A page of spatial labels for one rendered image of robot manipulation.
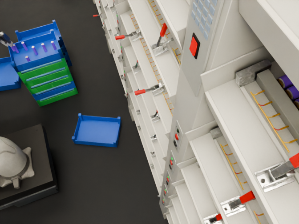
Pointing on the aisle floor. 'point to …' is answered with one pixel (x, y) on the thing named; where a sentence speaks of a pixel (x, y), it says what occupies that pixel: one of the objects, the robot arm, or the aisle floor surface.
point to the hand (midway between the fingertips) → (6, 42)
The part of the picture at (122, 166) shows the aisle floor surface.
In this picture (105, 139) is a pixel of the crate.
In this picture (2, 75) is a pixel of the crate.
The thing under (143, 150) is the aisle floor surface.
